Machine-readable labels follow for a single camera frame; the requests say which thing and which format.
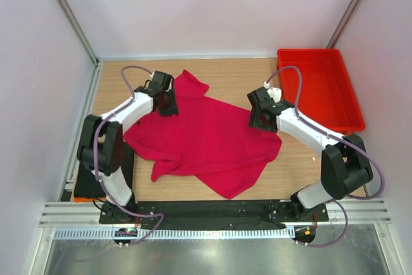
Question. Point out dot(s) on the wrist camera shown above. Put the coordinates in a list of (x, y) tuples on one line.
[(264, 97), (161, 81)]

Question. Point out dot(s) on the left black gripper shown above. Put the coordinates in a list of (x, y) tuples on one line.
[(173, 109)]

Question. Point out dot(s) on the aluminium corner post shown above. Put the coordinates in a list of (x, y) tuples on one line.
[(76, 27), (344, 21)]

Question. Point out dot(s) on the orange folded t shirt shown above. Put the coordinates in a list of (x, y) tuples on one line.
[(87, 200)]

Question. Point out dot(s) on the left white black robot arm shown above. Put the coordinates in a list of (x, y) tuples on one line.
[(101, 144)]

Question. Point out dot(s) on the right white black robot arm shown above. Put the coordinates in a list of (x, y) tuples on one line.
[(344, 166)]

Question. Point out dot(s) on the black folded t shirt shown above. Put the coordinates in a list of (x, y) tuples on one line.
[(86, 185)]

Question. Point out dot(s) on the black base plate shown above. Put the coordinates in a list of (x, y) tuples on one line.
[(230, 215)]

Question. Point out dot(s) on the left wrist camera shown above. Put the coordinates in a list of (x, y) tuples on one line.
[(161, 81)]

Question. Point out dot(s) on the left aluminium corner post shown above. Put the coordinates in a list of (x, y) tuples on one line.
[(76, 27)]

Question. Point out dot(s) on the right aluminium corner post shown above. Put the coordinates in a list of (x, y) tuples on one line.
[(344, 21)]

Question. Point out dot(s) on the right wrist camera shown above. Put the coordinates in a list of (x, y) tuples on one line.
[(264, 97)]

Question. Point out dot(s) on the red plastic bin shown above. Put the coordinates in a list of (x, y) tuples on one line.
[(327, 95)]

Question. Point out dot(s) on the slotted grey cable duct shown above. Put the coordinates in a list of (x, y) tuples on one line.
[(113, 233)]

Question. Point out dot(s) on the magenta t shirt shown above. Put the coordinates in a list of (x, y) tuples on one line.
[(208, 138)]

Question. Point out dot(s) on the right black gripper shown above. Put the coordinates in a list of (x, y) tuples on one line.
[(254, 122)]

